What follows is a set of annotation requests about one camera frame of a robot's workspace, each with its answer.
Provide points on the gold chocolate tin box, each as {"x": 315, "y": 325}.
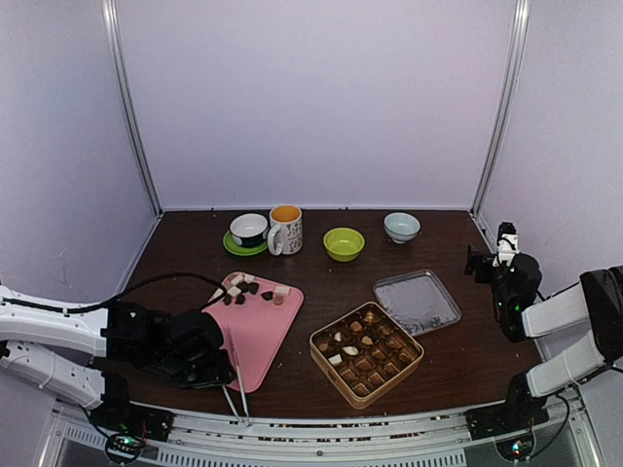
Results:
{"x": 387, "y": 354}

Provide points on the right circuit board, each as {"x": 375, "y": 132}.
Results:
{"x": 516, "y": 449}

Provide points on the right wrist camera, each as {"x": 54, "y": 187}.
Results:
{"x": 507, "y": 244}

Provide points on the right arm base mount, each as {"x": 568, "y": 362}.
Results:
{"x": 497, "y": 420}

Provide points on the white metal tongs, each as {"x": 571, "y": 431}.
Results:
{"x": 229, "y": 343}

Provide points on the white dark blue bowl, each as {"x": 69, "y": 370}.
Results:
{"x": 249, "y": 230}

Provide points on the white patterned mug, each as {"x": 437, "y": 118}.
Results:
{"x": 285, "y": 236}

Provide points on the left aluminium frame post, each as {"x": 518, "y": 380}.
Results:
{"x": 113, "y": 32}

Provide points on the front aluminium rail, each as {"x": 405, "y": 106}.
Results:
{"x": 421, "y": 439}

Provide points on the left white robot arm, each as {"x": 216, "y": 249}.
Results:
{"x": 187, "y": 349}

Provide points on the right aluminium frame post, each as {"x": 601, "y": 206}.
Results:
{"x": 514, "y": 62}

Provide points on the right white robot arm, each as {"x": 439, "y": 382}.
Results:
{"x": 596, "y": 298}

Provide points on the white chocolate in tin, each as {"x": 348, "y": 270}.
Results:
{"x": 335, "y": 360}

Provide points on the white cube chocolate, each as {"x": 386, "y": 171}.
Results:
{"x": 282, "y": 290}

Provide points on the pale blue ceramic bowl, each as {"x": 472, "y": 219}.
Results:
{"x": 401, "y": 227}

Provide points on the green saucer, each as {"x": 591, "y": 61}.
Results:
{"x": 231, "y": 247}

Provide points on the circuit board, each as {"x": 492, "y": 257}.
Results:
{"x": 516, "y": 449}
{"x": 122, "y": 448}

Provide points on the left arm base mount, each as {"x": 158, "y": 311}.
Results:
{"x": 135, "y": 420}

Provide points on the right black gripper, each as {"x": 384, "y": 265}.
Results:
{"x": 472, "y": 262}

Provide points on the left circuit board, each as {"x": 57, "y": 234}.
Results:
{"x": 122, "y": 448}

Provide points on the white rectangular chocolate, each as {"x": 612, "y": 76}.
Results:
{"x": 234, "y": 291}

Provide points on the pink plastic tray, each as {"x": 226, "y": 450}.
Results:
{"x": 258, "y": 326}

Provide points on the lime green bowl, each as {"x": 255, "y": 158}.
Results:
{"x": 343, "y": 244}

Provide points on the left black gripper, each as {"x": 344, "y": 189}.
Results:
{"x": 216, "y": 371}

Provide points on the aluminium frame post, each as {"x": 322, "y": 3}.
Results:
{"x": 113, "y": 32}
{"x": 514, "y": 62}

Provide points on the bear print tin lid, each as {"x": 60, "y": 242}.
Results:
{"x": 418, "y": 301}

